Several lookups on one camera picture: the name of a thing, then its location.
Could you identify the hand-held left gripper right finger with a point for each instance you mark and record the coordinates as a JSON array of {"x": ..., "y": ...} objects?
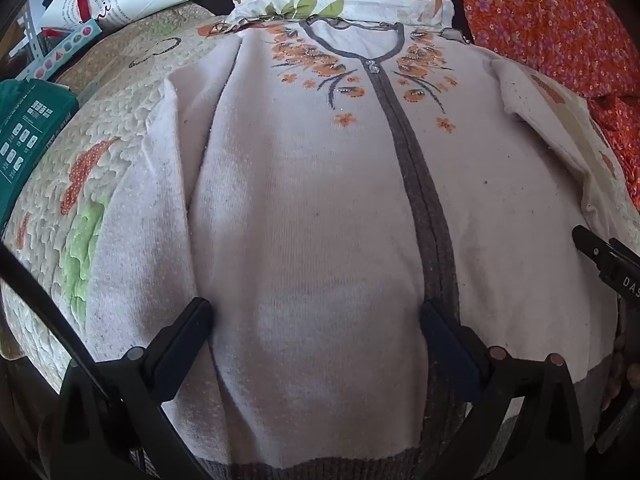
[{"x": 444, "y": 347}]

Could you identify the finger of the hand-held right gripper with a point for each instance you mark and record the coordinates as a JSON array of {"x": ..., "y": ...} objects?
[{"x": 592, "y": 250}]

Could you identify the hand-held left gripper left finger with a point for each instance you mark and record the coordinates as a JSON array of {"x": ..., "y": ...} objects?
[{"x": 181, "y": 345}]

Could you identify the pale pink knit zip sweater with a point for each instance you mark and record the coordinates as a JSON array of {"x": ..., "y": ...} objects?
[{"x": 310, "y": 210}]

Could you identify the person's right hand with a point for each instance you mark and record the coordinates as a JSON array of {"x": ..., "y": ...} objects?
[{"x": 622, "y": 370}]

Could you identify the quilted heart patchwork blanket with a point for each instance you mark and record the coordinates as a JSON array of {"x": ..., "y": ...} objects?
[{"x": 125, "y": 125}]

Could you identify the red floral cloth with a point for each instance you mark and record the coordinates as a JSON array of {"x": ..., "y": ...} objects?
[{"x": 540, "y": 20}]

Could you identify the teal cardboard box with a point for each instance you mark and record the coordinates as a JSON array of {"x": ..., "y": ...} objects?
[{"x": 25, "y": 130}]

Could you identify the light blue paint box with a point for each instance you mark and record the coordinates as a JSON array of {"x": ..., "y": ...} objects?
[{"x": 60, "y": 52}]

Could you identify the grey perforated metal bar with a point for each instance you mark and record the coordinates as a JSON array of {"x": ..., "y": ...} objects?
[{"x": 30, "y": 30}]

